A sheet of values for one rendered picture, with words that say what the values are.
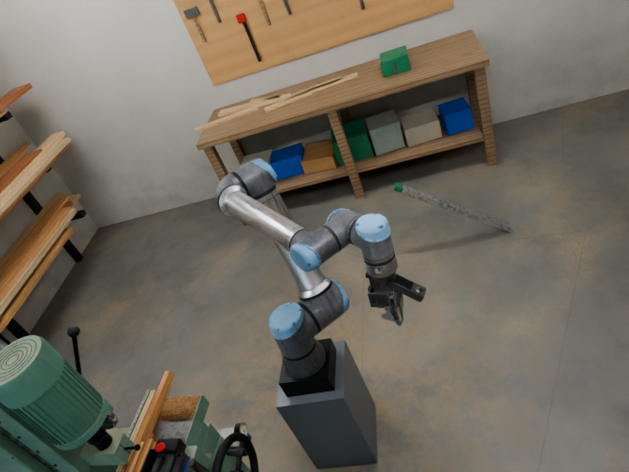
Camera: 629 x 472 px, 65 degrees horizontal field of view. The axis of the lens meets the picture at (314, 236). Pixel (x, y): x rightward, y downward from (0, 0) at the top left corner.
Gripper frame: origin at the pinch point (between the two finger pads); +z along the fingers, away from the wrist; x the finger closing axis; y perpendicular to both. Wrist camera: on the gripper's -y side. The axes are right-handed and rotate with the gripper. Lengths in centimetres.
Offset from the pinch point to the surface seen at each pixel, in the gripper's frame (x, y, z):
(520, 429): -43, -27, 102
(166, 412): 32, 82, 21
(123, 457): 54, 79, 14
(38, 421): 65, 81, -17
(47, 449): 64, 93, 0
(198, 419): 29, 72, 26
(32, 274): -76, 317, 51
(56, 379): 57, 76, -25
